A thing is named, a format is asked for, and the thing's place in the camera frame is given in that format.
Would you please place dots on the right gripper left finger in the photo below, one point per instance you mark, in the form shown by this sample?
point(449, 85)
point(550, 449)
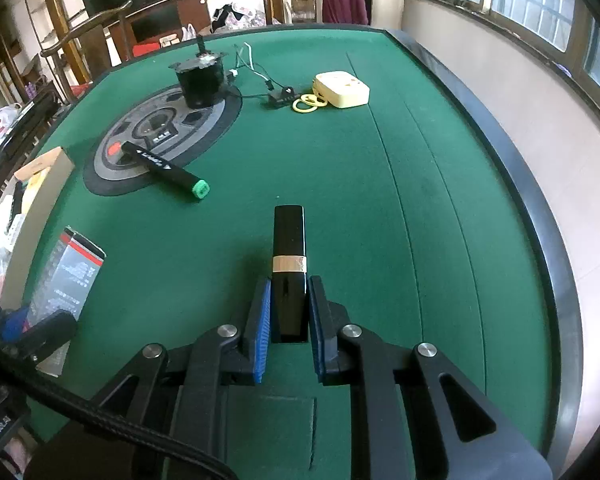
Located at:
point(256, 334)

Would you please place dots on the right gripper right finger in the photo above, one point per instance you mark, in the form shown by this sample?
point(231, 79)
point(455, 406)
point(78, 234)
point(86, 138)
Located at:
point(324, 333)

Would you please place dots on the black lipstick tube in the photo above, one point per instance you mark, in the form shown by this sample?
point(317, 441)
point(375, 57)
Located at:
point(289, 280)

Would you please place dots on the grey red glue box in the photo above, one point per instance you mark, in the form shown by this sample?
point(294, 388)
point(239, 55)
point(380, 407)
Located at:
point(67, 278)

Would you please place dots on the cardboard box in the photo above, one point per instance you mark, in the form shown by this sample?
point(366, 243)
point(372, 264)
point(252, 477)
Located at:
point(25, 207)

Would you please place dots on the black marker green cap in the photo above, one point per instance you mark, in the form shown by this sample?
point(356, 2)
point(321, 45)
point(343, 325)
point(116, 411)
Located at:
point(167, 171)

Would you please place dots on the black small adapter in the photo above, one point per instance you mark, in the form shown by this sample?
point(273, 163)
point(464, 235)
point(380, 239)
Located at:
point(282, 97)

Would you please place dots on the cream yellow small case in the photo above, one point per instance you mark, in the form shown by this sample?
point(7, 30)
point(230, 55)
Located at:
point(341, 89)

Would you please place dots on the grey round table centre disc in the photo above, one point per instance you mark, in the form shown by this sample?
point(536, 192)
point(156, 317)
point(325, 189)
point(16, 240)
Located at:
point(164, 125)

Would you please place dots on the black cylindrical motor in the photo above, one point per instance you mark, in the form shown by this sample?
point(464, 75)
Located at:
point(202, 78)

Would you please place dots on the wooden armchair left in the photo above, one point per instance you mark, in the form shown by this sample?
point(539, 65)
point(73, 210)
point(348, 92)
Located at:
point(91, 38)

